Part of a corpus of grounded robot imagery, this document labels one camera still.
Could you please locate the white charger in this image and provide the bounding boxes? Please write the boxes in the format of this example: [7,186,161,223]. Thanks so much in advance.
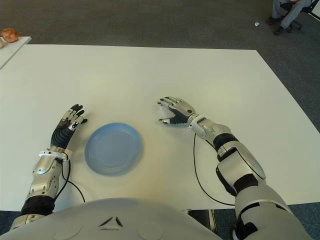
[155,103,176,125]

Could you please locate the grey robot torso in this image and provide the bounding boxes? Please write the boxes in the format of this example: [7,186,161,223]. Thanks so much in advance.
[0,197,223,240]

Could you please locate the seated person grey trousers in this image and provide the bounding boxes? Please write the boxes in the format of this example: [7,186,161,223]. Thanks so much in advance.
[265,0,313,36]

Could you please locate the black office chair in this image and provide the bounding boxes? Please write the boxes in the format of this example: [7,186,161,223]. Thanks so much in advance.
[278,0,320,32]

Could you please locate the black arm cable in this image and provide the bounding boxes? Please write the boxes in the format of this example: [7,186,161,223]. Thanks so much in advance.
[192,132,236,207]
[56,154,87,202]

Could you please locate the blue round plate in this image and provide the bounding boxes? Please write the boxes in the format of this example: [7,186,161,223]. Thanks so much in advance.
[84,121,145,177]

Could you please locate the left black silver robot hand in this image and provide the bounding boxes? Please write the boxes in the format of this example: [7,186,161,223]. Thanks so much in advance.
[49,104,89,149]

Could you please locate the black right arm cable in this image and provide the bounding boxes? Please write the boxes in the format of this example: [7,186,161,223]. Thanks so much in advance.
[192,132,236,207]

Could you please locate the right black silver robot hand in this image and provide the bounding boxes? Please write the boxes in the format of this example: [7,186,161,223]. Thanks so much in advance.
[156,95,196,126]

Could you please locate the white side table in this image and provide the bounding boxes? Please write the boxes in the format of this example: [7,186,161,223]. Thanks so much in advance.
[0,36,32,70]

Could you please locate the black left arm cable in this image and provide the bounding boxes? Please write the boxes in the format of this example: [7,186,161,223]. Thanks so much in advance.
[56,154,87,202]

